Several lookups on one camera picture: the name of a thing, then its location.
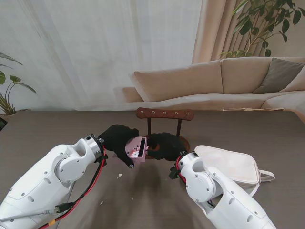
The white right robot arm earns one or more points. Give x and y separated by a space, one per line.
221 198

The beige sofa cushion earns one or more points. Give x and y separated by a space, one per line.
296 82

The beige curtain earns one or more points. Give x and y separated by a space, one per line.
214 28

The brown wooden jewelry stand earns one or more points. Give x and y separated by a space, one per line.
164 113

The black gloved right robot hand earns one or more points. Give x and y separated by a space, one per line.
169 148

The broad-leaf green potted plant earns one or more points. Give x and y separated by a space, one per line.
16 80

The pink floral gift box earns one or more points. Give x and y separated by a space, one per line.
133 146

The white sheer curtain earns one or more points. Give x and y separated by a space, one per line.
71 47

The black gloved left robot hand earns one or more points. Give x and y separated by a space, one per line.
115 138

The white zippered pouch bag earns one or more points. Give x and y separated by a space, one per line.
231 164

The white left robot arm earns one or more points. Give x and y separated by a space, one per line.
40 183

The dark flat object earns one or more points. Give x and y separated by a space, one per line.
2 124

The grey sofa cushion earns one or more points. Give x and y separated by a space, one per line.
278 74

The tall green leafy plant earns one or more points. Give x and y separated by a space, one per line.
245 23

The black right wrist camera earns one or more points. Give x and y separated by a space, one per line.
174 173

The beige sofa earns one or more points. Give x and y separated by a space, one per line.
181 81

